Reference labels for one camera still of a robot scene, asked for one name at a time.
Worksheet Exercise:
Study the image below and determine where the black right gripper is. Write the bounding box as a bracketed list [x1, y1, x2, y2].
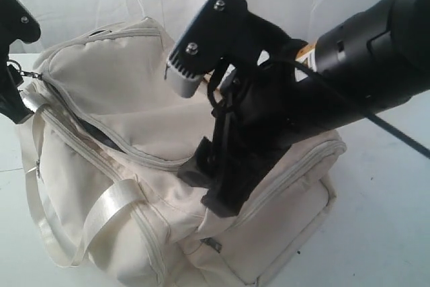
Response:
[177, 21, 333, 217]

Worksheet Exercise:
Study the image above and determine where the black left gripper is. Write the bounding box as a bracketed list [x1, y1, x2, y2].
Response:
[1, 41, 34, 124]

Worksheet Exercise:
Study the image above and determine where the cream fabric duffel bag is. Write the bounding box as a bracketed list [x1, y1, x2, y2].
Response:
[17, 17, 347, 286]

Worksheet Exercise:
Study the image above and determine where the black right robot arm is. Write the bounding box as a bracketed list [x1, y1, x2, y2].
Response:
[167, 0, 429, 218]

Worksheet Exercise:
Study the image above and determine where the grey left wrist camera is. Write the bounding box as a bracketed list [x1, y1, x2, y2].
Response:
[1, 0, 41, 46]

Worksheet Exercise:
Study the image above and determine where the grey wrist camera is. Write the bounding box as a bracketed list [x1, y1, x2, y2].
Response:
[1, 0, 41, 46]
[165, 0, 262, 98]

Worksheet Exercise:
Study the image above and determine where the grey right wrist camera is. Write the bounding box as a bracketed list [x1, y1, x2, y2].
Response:
[165, 0, 262, 98]

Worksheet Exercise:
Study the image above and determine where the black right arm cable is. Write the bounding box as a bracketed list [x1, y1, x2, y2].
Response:
[292, 58, 430, 162]

